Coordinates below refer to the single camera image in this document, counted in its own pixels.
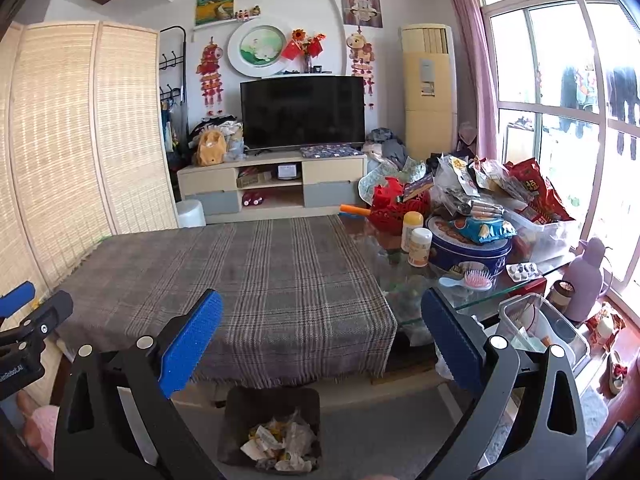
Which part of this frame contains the red plastic basket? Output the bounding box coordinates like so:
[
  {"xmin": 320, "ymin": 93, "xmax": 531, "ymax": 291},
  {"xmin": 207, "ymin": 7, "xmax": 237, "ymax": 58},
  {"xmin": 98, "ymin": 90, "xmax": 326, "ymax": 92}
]
[{"xmin": 368, "ymin": 178, "xmax": 431, "ymax": 236}]

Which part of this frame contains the grey plaid tablecloth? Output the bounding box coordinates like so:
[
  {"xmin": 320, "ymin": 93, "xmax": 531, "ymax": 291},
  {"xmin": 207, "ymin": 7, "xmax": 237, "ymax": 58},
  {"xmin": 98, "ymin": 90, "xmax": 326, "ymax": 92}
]
[{"xmin": 58, "ymin": 216, "xmax": 397, "ymax": 389}]

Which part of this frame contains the white round stool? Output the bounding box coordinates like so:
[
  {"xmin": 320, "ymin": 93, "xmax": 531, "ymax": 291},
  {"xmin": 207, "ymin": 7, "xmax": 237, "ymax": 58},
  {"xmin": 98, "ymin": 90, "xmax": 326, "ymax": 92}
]
[{"xmin": 176, "ymin": 200, "xmax": 206, "ymax": 229}]

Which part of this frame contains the clear plastic storage box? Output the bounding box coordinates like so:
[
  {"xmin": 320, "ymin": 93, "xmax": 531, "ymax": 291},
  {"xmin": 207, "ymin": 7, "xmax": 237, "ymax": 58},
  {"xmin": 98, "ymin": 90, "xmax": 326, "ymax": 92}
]
[{"xmin": 496, "ymin": 292, "xmax": 590, "ymax": 376}]

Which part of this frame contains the cream standing air conditioner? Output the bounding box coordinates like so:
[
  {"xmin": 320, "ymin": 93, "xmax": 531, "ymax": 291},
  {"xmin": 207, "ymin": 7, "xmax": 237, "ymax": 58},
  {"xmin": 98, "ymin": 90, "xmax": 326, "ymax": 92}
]
[{"xmin": 401, "ymin": 24, "xmax": 458, "ymax": 159}]

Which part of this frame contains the bamboo folding screen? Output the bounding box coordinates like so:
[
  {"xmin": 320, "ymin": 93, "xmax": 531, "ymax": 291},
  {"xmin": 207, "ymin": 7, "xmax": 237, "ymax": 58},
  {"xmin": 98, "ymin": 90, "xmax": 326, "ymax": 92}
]
[{"xmin": 1, "ymin": 21, "xmax": 178, "ymax": 297}]

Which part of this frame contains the framed wall poster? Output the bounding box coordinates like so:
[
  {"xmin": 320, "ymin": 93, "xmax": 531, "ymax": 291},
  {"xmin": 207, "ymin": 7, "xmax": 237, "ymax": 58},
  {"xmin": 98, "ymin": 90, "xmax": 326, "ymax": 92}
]
[{"xmin": 341, "ymin": 0, "xmax": 383, "ymax": 28}]

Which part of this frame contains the pink curtain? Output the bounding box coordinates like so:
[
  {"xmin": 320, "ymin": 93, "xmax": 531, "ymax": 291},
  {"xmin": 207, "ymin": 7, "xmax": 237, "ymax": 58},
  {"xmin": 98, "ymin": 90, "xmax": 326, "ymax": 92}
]
[{"xmin": 451, "ymin": 0, "xmax": 498, "ymax": 159}]

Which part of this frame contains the red hanging wall ornament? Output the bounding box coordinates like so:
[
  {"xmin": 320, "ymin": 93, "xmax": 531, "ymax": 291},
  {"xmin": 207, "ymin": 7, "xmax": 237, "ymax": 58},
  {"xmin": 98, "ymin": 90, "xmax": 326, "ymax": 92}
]
[{"xmin": 196, "ymin": 37, "xmax": 224, "ymax": 117}]

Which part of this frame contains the black coat rack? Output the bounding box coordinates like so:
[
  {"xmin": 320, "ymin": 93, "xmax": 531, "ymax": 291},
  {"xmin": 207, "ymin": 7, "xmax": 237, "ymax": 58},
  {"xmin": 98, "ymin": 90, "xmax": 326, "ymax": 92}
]
[{"xmin": 158, "ymin": 25, "xmax": 189, "ymax": 162}]

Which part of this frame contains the black flat television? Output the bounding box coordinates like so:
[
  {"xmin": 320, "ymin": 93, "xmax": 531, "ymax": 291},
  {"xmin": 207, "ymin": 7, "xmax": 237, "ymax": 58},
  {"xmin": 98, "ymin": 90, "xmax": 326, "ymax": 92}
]
[{"xmin": 240, "ymin": 75, "xmax": 366, "ymax": 150}]

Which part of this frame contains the pink hairbrush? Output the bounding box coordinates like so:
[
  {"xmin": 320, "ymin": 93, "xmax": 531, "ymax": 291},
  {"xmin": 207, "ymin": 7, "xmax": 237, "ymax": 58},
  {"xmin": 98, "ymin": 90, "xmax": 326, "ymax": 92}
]
[{"xmin": 438, "ymin": 269, "xmax": 492, "ymax": 292}]

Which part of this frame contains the orange tool handle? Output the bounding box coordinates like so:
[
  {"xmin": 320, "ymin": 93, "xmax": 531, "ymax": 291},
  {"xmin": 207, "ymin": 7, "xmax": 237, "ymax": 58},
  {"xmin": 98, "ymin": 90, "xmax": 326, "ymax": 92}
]
[{"xmin": 340, "ymin": 204, "xmax": 371, "ymax": 218}]

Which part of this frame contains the yellow capped white bottle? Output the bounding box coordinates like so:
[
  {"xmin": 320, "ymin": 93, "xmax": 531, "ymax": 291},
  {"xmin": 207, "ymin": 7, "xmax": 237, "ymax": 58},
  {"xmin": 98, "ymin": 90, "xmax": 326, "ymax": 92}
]
[{"xmin": 400, "ymin": 210, "xmax": 424, "ymax": 252}]

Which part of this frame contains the blue book on basket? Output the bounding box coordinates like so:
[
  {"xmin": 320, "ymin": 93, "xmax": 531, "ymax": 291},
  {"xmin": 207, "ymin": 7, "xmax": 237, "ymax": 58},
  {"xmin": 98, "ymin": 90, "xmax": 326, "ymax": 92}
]
[{"xmin": 402, "ymin": 174, "xmax": 433, "ymax": 202}]

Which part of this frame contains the red snack bag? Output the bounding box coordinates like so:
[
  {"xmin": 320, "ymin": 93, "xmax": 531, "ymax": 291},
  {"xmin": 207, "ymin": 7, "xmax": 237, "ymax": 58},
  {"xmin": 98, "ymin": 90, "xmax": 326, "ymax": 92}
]
[{"xmin": 506, "ymin": 158, "xmax": 574, "ymax": 224}]

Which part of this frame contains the purple thermos bottle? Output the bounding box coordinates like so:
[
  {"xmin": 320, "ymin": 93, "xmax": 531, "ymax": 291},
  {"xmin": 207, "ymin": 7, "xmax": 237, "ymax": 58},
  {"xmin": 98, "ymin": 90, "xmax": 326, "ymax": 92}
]
[{"xmin": 564, "ymin": 237, "xmax": 605, "ymax": 324}]

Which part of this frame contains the white capped orange bottle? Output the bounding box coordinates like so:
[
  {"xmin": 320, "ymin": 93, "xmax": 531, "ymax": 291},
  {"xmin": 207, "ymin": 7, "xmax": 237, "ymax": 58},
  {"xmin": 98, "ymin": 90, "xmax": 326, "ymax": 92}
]
[{"xmin": 408, "ymin": 228, "xmax": 433, "ymax": 268}]

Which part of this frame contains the yellow plush backpack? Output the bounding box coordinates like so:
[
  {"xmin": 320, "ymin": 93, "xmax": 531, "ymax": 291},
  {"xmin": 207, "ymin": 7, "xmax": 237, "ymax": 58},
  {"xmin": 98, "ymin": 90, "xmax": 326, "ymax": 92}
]
[{"xmin": 194, "ymin": 129, "xmax": 227, "ymax": 167}]

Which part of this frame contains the black trash bin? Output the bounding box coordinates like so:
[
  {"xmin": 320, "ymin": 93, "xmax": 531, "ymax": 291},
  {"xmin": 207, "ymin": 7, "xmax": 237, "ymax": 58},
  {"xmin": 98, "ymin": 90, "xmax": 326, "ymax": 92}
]
[{"xmin": 218, "ymin": 387, "xmax": 322, "ymax": 476}]

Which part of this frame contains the blue round cookie tin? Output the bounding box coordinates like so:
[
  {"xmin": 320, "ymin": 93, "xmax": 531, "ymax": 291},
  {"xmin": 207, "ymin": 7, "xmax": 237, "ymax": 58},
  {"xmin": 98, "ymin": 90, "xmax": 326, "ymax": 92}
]
[{"xmin": 425, "ymin": 216, "xmax": 512, "ymax": 278}]

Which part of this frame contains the round white wall plate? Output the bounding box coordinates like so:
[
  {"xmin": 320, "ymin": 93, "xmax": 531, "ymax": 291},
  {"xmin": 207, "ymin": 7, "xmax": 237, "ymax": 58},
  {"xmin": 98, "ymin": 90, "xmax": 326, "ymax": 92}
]
[{"xmin": 226, "ymin": 16, "xmax": 292, "ymax": 79}]

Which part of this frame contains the lion hanging wall ornament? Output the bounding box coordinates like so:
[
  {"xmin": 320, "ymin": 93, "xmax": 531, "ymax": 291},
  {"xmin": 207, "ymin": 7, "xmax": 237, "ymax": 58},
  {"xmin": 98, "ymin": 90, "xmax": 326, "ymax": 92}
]
[{"xmin": 346, "ymin": 27, "xmax": 375, "ymax": 110}]

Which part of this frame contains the beige grey TV cabinet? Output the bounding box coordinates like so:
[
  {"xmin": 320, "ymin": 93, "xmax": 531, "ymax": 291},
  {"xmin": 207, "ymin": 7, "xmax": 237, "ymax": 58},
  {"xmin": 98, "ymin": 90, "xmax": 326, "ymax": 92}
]
[{"xmin": 177, "ymin": 151, "xmax": 367, "ymax": 224}]

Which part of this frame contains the floral cloth pile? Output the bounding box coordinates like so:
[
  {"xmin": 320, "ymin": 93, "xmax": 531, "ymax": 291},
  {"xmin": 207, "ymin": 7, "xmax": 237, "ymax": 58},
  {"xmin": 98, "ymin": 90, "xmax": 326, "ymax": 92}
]
[{"xmin": 358, "ymin": 157, "xmax": 426, "ymax": 206}]

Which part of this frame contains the landscape wall painting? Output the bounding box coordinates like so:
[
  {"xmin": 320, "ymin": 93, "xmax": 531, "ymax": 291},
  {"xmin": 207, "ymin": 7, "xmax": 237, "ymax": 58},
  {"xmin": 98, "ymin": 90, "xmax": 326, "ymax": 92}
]
[{"xmin": 194, "ymin": 0, "xmax": 235, "ymax": 26}]

